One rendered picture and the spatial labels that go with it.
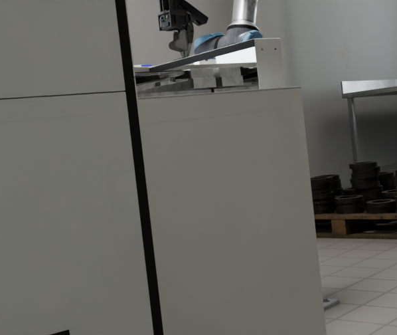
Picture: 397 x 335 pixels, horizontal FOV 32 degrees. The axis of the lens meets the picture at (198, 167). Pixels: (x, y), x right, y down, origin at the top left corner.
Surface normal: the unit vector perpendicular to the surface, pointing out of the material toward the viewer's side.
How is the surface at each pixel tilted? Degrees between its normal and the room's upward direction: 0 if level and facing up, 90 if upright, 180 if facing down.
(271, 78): 90
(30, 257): 90
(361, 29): 90
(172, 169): 90
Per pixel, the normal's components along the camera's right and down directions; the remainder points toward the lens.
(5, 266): 0.57, -0.03
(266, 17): 0.74, -0.05
